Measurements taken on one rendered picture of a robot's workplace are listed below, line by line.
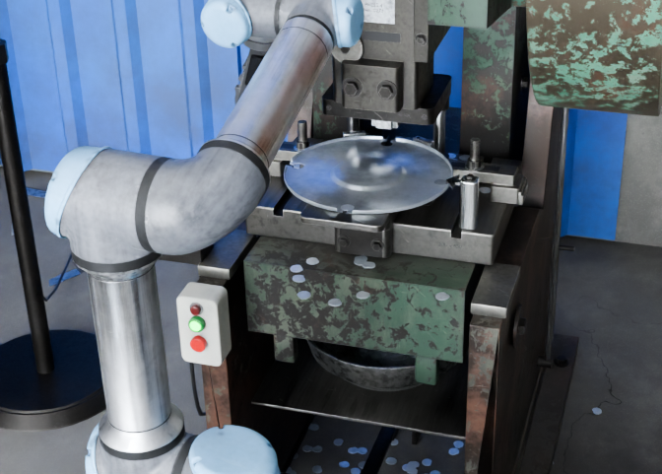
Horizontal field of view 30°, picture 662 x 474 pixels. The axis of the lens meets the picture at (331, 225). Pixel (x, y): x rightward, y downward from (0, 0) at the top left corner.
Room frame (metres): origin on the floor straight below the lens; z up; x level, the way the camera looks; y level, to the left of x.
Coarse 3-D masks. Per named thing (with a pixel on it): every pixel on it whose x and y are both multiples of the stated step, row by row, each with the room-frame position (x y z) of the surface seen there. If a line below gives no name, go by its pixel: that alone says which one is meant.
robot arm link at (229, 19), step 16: (208, 0) 1.67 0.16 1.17; (224, 0) 1.64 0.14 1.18; (240, 0) 1.65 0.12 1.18; (256, 0) 1.65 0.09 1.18; (272, 0) 1.64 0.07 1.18; (208, 16) 1.64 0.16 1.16; (224, 16) 1.63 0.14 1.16; (240, 16) 1.63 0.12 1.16; (256, 16) 1.64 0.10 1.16; (272, 16) 1.63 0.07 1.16; (208, 32) 1.65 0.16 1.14; (224, 32) 1.64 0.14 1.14; (240, 32) 1.63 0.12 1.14; (256, 32) 1.64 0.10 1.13; (272, 32) 1.63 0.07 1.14
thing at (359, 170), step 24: (336, 144) 2.02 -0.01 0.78; (360, 144) 2.02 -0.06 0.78; (408, 144) 2.01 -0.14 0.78; (288, 168) 1.93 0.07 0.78; (312, 168) 1.93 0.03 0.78; (336, 168) 1.91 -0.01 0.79; (360, 168) 1.91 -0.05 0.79; (384, 168) 1.91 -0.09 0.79; (408, 168) 1.92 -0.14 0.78; (432, 168) 1.92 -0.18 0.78; (312, 192) 1.83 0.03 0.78; (336, 192) 1.83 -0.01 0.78; (360, 192) 1.83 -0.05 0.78; (384, 192) 1.83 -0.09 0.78; (408, 192) 1.83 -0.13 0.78; (432, 192) 1.82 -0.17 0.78
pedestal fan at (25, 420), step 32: (0, 64) 2.39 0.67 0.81; (0, 96) 2.39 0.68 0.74; (0, 128) 2.39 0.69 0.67; (32, 224) 2.41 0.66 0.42; (32, 256) 2.40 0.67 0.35; (32, 288) 2.39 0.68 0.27; (32, 320) 2.39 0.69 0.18; (0, 352) 2.48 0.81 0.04; (32, 352) 2.48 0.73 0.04; (64, 352) 2.48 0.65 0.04; (96, 352) 2.47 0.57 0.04; (0, 384) 2.35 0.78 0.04; (32, 384) 2.35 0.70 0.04; (64, 384) 2.34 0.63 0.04; (96, 384) 2.34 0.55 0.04; (0, 416) 2.25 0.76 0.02; (32, 416) 2.24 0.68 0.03; (64, 416) 2.24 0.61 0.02
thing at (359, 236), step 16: (304, 208) 1.78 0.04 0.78; (320, 208) 1.78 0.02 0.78; (320, 224) 1.74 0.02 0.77; (336, 224) 1.74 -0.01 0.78; (352, 224) 1.73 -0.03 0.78; (368, 224) 1.72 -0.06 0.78; (384, 224) 1.73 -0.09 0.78; (336, 240) 1.86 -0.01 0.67; (352, 240) 1.85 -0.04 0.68; (368, 240) 1.84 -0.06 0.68; (384, 240) 1.84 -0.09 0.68; (384, 256) 1.84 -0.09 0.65
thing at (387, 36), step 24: (384, 0) 1.93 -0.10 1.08; (408, 0) 1.92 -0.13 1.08; (384, 24) 1.93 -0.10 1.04; (408, 24) 1.92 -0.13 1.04; (336, 48) 1.95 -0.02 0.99; (360, 48) 1.93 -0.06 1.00; (384, 48) 1.93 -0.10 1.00; (408, 48) 1.92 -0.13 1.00; (336, 72) 1.96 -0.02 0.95; (360, 72) 1.92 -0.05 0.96; (384, 72) 1.90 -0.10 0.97; (408, 72) 1.92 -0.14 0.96; (432, 72) 2.03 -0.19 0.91; (336, 96) 1.96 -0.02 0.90; (360, 96) 1.92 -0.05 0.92; (384, 96) 1.89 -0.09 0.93; (408, 96) 1.92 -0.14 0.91
